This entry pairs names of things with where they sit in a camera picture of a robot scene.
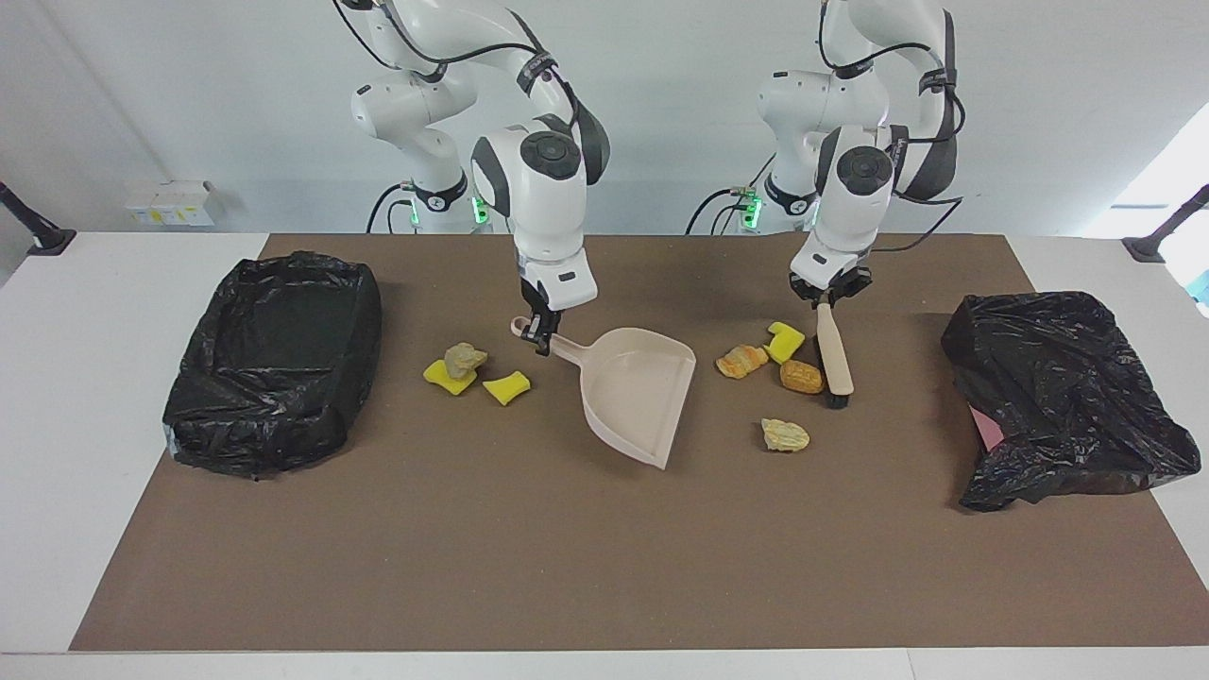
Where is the yellow sponge piece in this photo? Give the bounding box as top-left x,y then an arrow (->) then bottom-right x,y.
483,370 -> 532,407
765,322 -> 807,365
423,357 -> 478,396

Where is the beige layered chunk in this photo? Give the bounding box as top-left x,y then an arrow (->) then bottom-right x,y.
444,342 -> 489,379

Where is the orange striped croissant toy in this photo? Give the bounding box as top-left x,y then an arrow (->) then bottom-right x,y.
716,345 -> 769,380

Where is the beige plastic dustpan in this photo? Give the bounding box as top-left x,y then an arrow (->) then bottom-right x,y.
511,315 -> 697,470

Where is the pale cream chunk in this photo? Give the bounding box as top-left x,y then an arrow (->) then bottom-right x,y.
761,418 -> 811,453

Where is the crumpled black trash bag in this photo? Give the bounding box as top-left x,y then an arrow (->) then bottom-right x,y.
942,291 -> 1202,514

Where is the black bag lined open bin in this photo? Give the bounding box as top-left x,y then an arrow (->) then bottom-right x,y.
162,250 -> 383,478

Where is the brown table mat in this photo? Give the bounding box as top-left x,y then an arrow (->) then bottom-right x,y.
69,233 -> 1209,653

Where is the white electrical box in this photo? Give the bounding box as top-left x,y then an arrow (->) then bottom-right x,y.
126,179 -> 220,228

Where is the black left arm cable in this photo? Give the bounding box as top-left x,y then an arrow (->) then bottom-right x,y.
818,0 -> 966,254

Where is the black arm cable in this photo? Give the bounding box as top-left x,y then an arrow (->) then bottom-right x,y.
818,0 -> 966,254
332,0 -> 582,133

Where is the black base power cable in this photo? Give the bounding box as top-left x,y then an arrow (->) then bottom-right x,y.
366,182 -> 417,234
687,186 -> 757,235

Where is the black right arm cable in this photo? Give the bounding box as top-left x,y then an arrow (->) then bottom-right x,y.
332,0 -> 582,133

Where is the black camera stand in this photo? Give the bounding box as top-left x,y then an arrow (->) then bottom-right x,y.
0,181 -> 77,256
1122,184 -> 1209,264

